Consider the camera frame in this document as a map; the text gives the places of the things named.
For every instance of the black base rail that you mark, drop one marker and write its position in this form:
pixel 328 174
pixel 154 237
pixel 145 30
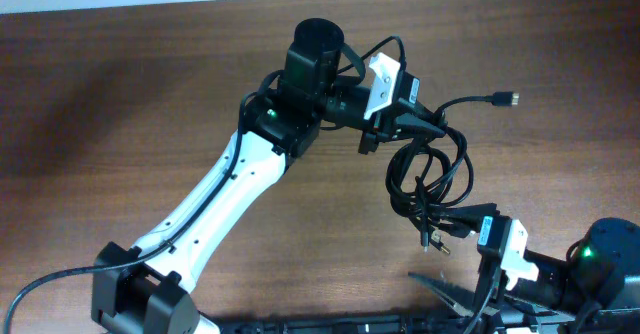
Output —
pixel 371 324

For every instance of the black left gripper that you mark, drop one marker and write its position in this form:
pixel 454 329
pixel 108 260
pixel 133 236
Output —
pixel 380 126

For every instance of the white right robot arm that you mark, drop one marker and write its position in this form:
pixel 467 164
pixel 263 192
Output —
pixel 594 289

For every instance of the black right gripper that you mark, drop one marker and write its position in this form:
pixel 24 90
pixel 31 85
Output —
pixel 468 301

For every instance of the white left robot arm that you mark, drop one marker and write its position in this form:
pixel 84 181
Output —
pixel 323 83

